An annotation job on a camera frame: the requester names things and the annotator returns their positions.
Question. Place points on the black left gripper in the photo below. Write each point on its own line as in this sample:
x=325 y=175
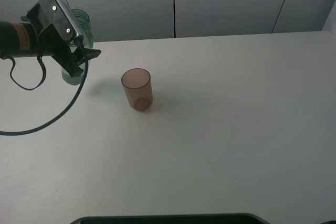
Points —
x=53 y=40

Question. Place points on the green transparent water bottle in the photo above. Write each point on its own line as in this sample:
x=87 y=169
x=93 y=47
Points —
x=83 y=20

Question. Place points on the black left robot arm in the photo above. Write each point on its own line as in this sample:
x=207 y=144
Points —
x=21 y=40

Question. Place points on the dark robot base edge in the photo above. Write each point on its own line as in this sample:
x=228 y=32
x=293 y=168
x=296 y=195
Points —
x=196 y=218

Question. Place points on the pink translucent plastic cup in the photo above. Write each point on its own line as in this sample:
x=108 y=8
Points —
x=137 y=86

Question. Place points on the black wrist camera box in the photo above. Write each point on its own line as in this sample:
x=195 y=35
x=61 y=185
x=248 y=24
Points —
x=55 y=14

